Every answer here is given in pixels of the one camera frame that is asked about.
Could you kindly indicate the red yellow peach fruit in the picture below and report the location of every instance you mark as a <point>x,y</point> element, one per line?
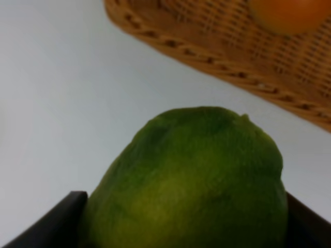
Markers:
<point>289,17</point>

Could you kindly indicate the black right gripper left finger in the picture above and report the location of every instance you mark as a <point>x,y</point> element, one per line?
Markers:
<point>57,228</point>

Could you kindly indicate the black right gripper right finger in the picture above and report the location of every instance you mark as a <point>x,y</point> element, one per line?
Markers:
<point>305,227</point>

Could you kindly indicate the light orange wicker basket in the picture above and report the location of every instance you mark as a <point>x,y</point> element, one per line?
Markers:
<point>219,38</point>

